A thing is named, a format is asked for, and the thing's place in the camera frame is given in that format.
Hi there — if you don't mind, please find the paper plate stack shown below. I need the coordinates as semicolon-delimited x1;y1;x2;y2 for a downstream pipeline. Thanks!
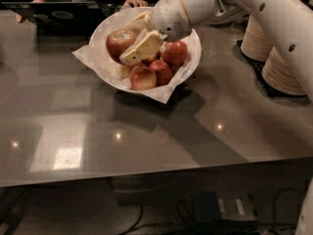
262;47;306;96
241;16;273;63

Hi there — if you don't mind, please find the small red apple centre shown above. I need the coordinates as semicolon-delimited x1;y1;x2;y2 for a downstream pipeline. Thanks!
149;60;173;86

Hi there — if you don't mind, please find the yellowish apple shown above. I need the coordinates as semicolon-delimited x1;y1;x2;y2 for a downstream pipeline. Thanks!
106;29;137;64

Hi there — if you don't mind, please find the paper plate stack front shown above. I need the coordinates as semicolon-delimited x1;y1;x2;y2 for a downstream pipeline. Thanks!
262;47;306;96

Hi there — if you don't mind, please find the white bowl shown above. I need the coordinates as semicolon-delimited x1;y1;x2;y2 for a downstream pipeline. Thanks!
89;6;202;98

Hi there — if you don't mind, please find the pink-yellow apple front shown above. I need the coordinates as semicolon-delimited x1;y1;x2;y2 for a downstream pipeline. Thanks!
129;67;157;90

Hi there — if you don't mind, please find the person's right hand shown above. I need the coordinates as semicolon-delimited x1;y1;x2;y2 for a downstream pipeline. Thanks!
16;14;24;24

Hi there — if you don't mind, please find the dark box under table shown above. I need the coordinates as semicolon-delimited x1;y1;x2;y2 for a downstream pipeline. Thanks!
192;191;258;226

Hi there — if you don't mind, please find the paper plate stack back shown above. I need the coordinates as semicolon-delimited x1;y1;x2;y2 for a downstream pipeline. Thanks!
241;16;273;63

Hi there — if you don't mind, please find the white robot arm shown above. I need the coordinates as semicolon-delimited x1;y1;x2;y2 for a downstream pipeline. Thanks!
120;0;313;97

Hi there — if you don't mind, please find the white paper liner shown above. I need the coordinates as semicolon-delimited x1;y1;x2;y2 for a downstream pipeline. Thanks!
71;4;198;105

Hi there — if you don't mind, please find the red apple right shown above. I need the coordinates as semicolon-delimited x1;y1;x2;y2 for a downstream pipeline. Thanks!
160;41;188;67

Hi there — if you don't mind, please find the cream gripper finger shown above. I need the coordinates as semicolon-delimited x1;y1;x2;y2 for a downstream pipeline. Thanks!
124;11;152;33
119;29;167;66

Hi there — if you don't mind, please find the black laptop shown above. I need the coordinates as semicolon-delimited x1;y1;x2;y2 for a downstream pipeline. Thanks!
1;2;115;33

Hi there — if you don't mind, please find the person's left hand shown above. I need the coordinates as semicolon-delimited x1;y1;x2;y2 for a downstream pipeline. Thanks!
125;0;148;8

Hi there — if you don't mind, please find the black cable on floor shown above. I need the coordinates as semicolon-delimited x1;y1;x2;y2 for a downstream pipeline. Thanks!
116;187;307;235

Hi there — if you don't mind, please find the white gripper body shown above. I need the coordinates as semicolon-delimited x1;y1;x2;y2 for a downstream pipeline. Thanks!
151;0;192;42

